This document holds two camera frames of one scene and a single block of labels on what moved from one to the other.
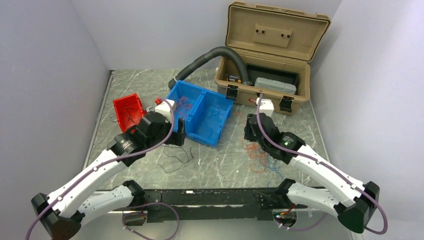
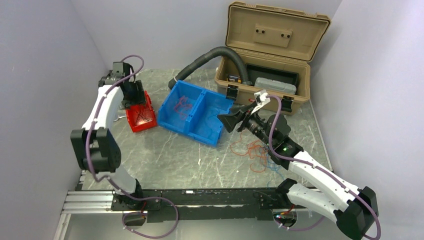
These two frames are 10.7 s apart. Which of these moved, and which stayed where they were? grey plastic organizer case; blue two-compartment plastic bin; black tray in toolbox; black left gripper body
Moved: black left gripper body
Stayed: grey plastic organizer case; blue two-compartment plastic bin; black tray in toolbox
